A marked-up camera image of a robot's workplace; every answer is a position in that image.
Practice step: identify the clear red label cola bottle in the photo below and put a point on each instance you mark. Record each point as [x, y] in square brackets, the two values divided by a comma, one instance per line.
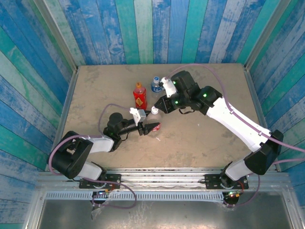
[153, 118]

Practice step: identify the blue label water bottle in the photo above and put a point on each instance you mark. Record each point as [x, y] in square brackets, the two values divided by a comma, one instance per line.
[155, 88]

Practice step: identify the red drink bottle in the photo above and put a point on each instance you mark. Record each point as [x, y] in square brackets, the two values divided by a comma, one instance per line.
[140, 97]

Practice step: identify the blue bottle cap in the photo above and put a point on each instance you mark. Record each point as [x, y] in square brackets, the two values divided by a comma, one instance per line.
[156, 79]

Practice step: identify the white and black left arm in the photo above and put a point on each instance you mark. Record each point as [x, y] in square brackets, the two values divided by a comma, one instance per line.
[71, 152]

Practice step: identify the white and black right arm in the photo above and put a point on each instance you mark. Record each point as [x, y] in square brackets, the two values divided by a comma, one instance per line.
[238, 124]

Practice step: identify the small white paper scrap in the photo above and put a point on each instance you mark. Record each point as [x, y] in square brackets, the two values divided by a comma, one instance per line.
[158, 139]

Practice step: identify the aluminium table edge strip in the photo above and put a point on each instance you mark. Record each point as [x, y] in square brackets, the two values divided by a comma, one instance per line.
[252, 95]
[69, 95]

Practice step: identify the small circuit board with LEDs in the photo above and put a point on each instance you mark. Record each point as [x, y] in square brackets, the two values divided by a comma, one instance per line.
[102, 193]
[232, 195]

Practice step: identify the grey metal panel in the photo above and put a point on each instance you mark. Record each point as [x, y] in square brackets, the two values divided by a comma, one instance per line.
[178, 217]

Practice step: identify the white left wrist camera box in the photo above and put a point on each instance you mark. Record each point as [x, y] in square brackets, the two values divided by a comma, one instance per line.
[138, 115]

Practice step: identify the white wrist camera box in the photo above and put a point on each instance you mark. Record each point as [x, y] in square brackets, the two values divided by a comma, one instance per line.
[170, 88]
[138, 115]

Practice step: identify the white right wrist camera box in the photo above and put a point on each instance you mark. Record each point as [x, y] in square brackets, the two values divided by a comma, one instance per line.
[170, 88]

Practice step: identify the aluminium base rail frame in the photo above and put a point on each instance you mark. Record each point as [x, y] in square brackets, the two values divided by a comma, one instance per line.
[162, 179]

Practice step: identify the aluminium corner post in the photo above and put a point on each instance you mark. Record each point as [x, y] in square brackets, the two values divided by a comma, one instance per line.
[57, 35]
[267, 35]

